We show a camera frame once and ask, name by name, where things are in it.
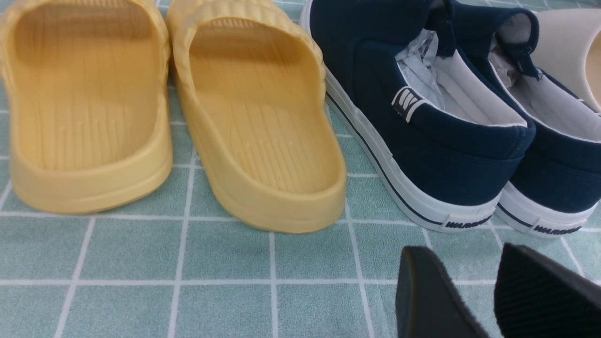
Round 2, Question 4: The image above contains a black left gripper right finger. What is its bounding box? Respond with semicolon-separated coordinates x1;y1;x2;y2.
494;243;601;338

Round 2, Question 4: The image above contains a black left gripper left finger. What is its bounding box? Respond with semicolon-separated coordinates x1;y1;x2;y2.
395;246;489;338

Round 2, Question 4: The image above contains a right navy canvas shoe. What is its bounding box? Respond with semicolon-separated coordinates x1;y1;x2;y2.
449;0;601;238

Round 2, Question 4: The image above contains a navy canvas shoe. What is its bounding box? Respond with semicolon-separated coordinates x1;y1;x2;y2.
300;0;535;232
449;0;601;238

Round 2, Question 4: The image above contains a left navy canvas shoe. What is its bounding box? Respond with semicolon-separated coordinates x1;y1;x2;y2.
300;0;535;232

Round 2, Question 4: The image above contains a green checkered cloth mat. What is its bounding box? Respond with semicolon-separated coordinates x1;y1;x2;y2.
0;0;601;338

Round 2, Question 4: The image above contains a left cream foam slipper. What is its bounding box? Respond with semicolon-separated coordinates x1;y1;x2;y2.
532;8;601;112

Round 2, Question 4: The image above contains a right yellow slide slipper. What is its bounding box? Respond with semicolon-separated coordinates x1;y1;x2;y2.
166;0;347;233

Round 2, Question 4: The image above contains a yellow slide slipper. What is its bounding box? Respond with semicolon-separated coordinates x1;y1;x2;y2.
166;0;347;233
1;0;173;214

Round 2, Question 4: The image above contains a left yellow slide slipper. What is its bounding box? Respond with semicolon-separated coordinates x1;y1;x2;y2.
1;0;173;214

